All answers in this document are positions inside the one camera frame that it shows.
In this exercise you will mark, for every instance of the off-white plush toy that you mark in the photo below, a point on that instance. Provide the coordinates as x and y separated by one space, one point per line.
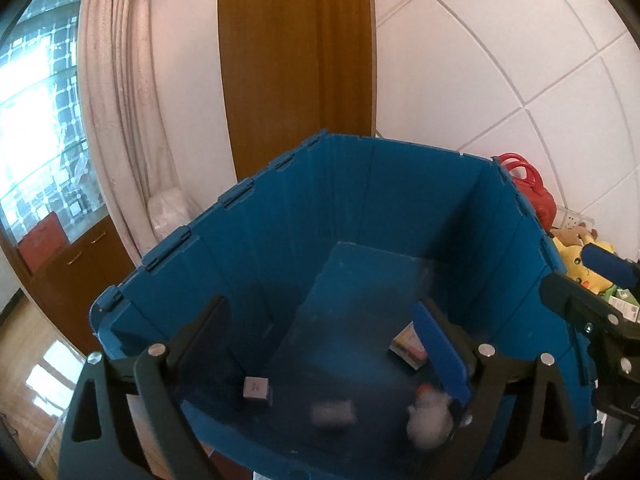
427 420

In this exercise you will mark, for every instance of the window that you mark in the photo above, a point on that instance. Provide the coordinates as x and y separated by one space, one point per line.
35 110

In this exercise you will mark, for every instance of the green plush toy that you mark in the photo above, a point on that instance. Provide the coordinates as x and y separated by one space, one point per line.
612 294

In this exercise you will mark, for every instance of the clear plastic bag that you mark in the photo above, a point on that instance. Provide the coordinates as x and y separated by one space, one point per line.
167 215

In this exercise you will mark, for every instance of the blue plastic crate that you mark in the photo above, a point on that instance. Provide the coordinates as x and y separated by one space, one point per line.
350 200

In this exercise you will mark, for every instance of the small colourful box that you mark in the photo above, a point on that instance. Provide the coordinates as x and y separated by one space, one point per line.
407 347

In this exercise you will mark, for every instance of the small grey box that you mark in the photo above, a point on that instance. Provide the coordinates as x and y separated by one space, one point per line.
256 390

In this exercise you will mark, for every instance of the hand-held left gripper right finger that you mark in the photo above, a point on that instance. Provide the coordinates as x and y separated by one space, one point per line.
435 345

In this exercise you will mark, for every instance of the brown wooden cabinet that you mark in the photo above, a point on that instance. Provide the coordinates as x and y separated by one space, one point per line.
75 285

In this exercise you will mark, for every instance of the white wall socket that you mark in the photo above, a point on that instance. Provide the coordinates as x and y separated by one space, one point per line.
572 217

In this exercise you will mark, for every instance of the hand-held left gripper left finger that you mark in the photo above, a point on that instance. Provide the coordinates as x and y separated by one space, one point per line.
205 340

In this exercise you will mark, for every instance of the red handbag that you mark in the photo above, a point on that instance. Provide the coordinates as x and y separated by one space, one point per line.
537 195

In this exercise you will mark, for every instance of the yellow plush toy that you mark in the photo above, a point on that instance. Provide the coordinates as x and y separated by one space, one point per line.
572 265

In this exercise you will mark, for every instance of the red paper bag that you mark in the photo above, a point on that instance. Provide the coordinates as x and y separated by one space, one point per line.
42 242

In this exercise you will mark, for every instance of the wooden wall panel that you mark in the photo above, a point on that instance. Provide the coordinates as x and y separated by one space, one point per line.
295 60

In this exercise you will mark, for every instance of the small white box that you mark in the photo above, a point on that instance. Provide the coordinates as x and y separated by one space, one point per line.
332 414

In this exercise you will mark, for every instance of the brown plush toy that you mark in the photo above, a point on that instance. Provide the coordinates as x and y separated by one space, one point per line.
570 235

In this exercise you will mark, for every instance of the pale pink curtain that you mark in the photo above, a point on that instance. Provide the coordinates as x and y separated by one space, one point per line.
130 85

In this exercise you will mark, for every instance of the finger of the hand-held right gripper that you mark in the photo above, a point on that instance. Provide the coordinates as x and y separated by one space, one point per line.
575 297
607 262

